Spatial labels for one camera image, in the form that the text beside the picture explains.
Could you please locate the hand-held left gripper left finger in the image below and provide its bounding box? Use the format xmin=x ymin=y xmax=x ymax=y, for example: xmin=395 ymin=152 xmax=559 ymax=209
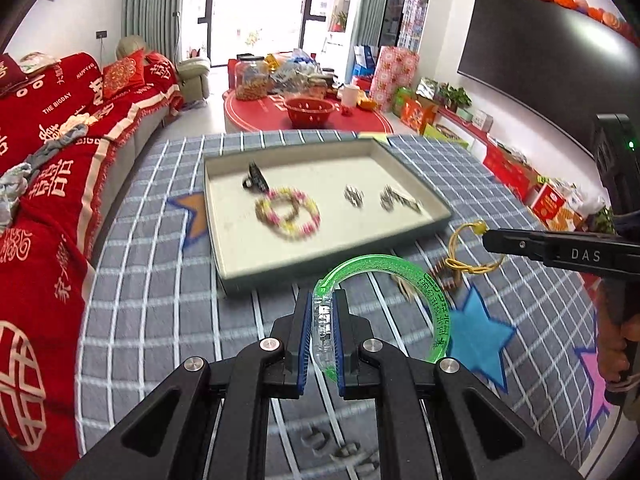
xmin=65 ymin=295 xmax=314 ymax=480

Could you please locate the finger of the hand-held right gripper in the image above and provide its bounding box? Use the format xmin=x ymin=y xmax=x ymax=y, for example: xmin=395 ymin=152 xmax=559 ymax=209
xmin=482 ymin=228 xmax=621 ymax=274

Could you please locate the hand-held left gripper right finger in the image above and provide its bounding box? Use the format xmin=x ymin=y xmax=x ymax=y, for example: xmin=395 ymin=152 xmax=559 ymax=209
xmin=334 ymin=292 xmax=581 ymax=480

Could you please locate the yellow cord bracelet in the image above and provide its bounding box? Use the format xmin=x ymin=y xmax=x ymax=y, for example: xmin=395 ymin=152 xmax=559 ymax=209
xmin=444 ymin=220 xmax=508 ymax=275

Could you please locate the green translucent bangle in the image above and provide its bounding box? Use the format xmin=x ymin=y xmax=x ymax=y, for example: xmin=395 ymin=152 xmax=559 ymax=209
xmin=312 ymin=254 xmax=453 ymax=386

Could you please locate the long silver hair clip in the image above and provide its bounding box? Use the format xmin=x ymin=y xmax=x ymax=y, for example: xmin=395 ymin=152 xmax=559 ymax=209
xmin=379 ymin=185 xmax=424 ymax=214

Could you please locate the pastel bead bracelet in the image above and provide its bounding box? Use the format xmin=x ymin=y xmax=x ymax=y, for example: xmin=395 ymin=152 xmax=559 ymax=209
xmin=254 ymin=187 xmax=321 ymax=241

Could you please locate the black claw hair clip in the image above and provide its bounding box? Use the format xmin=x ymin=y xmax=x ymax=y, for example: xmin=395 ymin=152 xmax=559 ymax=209
xmin=242 ymin=160 xmax=269 ymax=194

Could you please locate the grey rectangular tray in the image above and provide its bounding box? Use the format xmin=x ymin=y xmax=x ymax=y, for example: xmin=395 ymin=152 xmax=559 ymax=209
xmin=202 ymin=138 xmax=454 ymax=286

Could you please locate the person's right hand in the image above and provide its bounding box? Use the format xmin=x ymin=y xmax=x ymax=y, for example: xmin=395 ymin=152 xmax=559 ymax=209
xmin=596 ymin=310 xmax=640 ymax=389

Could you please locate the leafy green plant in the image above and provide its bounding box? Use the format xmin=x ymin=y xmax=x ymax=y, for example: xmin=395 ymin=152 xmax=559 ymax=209
xmin=589 ymin=207 xmax=616 ymax=234

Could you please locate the white plastic bag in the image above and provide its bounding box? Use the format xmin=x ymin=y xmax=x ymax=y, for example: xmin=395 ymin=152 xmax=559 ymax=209
xmin=564 ymin=192 xmax=606 ymax=219

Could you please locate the red and white snack box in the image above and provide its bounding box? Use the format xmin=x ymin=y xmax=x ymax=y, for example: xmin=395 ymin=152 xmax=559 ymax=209
xmin=529 ymin=182 xmax=584 ymax=231

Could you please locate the large red gift box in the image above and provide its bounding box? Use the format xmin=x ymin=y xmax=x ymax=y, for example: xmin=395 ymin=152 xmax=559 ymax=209
xmin=482 ymin=142 xmax=541 ymax=201

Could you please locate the cream hair clip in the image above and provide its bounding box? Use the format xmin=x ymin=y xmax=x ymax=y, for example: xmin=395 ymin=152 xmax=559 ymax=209
xmin=396 ymin=276 xmax=420 ymax=304

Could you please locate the grey checked blanket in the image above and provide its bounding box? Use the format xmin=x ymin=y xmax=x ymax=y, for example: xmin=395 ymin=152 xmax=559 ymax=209
xmin=75 ymin=130 xmax=626 ymax=480

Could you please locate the small potted plant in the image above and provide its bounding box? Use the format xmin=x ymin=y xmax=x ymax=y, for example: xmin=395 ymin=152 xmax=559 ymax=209
xmin=437 ymin=83 xmax=472 ymax=114

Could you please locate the orange red gift bag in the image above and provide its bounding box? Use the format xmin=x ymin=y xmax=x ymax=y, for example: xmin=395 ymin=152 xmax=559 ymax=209
xmin=399 ymin=97 xmax=439 ymax=134

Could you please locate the pink floral wrapped bundle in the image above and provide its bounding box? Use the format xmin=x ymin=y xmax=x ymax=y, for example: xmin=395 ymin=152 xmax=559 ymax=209
xmin=369 ymin=45 xmax=420 ymax=114

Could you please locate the red colander bowl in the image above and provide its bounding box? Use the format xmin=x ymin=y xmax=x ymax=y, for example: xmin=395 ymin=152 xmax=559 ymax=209
xmin=283 ymin=97 xmax=335 ymax=129

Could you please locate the round red table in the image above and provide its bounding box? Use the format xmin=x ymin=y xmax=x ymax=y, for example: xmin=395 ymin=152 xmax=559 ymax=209
xmin=223 ymin=87 xmax=395 ymax=136

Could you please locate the blue and white bag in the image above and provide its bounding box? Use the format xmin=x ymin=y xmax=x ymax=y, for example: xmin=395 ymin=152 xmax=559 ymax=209
xmin=352 ymin=44 xmax=380 ymax=79

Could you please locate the red covered sofa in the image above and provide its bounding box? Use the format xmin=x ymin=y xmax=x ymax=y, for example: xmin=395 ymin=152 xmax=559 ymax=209
xmin=0 ymin=50 xmax=186 ymax=466

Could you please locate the clear snack jar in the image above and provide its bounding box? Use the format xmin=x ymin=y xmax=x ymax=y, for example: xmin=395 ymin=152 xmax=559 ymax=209
xmin=234 ymin=57 xmax=271 ymax=101

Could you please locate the pile of snack packets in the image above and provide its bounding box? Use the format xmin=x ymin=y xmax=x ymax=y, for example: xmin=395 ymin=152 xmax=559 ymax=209
xmin=269 ymin=49 xmax=334 ymax=96

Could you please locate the beige armchair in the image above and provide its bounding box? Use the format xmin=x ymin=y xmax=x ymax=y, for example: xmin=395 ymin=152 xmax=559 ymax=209
xmin=115 ymin=35 xmax=212 ymax=106

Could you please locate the narrow green curtain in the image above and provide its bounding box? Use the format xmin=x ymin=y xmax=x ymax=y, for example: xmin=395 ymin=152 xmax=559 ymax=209
xmin=349 ymin=0 xmax=396 ymax=52

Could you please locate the grey knotted cloth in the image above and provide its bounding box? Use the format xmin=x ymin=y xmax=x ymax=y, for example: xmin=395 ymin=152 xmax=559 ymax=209
xmin=27 ymin=114 xmax=101 ymax=171

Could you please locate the red medallion pattern cushion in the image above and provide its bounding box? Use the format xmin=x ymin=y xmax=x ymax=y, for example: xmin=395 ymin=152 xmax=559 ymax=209
xmin=102 ymin=50 xmax=146 ymax=99

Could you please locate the wide green curtain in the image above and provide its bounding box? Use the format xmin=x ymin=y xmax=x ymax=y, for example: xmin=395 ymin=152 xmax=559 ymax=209
xmin=122 ymin=0 xmax=189 ymax=62

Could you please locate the printed white pillow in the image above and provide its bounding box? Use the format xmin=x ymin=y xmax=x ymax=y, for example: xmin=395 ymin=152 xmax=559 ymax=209
xmin=19 ymin=52 xmax=61 ymax=74

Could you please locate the dark wooden bead bracelet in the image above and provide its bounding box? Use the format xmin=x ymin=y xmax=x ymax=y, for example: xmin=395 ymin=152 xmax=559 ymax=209
xmin=429 ymin=260 xmax=459 ymax=291

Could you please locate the wall television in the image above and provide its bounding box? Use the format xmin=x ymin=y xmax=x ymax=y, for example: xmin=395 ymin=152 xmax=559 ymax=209
xmin=457 ymin=0 xmax=640 ymax=162

